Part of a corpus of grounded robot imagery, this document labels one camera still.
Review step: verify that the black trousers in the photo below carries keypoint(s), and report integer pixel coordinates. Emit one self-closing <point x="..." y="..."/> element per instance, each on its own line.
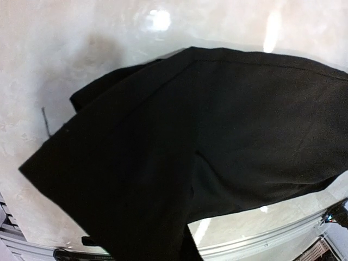
<point x="203" y="133"/>

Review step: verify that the aluminium front rail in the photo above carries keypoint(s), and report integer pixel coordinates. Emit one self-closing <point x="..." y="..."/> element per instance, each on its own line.
<point x="12" y="249"/>

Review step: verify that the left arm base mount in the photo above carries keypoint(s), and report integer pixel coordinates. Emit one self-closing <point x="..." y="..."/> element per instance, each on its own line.
<point x="336" y="213"/>

